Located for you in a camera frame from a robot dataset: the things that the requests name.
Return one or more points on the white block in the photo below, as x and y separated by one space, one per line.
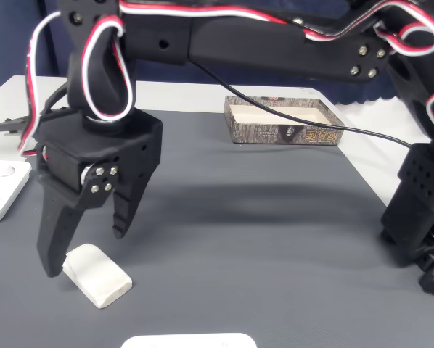
99 277

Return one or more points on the printed cardboard box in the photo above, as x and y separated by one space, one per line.
275 114

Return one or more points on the dark blue partition panel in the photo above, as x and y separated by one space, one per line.
52 54

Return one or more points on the grey desk mat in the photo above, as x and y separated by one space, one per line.
238 235

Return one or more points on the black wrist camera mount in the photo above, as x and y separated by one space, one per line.
10 126

